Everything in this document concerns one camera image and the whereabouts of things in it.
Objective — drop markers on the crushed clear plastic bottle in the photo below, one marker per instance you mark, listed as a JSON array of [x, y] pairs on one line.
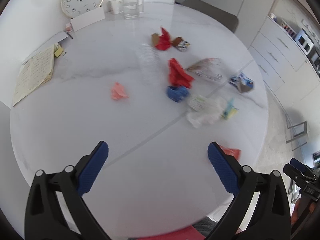
[[149, 64]]

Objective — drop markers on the white card box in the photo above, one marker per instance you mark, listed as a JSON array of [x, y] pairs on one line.
[[88, 18]]

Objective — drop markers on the red crumpled carton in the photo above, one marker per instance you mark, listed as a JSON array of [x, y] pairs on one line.
[[161, 42]]

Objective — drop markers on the open yellow notebook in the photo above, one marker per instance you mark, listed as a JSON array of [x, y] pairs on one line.
[[37, 71]]

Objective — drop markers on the orange snack wrapper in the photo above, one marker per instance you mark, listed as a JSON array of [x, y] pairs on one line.
[[231, 151]]

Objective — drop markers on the red crumpled paper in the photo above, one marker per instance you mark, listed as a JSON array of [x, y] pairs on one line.
[[177, 75]]

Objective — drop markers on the clear glass mug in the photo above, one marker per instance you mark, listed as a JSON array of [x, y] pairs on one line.
[[132, 8]]

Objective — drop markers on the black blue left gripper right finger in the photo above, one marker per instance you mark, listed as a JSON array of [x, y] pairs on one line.
[[271, 217]]

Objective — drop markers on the brown patterned small carton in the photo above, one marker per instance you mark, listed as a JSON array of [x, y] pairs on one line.
[[180, 44]]

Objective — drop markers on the red patterned clothing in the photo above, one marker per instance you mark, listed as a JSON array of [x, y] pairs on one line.
[[197, 231]]

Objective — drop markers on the white paper sheet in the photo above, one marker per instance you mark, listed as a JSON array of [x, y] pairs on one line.
[[54, 39]]

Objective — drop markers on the clear plastic food wrapper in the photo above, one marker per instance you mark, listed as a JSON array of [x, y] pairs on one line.
[[211, 69]]

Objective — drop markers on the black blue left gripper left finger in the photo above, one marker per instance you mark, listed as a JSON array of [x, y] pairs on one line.
[[44, 218]]

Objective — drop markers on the white drawer cabinet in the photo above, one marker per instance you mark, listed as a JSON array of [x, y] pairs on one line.
[[280, 60]]

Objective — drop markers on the blue crumpled wrapper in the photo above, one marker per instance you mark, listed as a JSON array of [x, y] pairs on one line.
[[177, 94]]

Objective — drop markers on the grey dining chair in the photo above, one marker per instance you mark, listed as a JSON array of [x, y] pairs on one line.
[[230, 21]]

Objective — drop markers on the yellow binder clip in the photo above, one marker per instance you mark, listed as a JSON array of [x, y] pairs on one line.
[[58, 50]]

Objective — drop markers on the yellow blue crumpled paper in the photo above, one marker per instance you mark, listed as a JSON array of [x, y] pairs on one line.
[[230, 110]]

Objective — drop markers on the white crumpled tissue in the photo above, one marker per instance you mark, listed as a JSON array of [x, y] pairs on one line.
[[204, 111]]

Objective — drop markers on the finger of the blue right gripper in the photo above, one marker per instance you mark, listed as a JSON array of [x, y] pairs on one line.
[[305, 170]]

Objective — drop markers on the blue white crumpled carton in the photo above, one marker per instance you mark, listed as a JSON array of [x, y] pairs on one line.
[[242, 83]]

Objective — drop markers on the pink crumpled paper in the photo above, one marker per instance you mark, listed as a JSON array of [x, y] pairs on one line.
[[118, 92]]

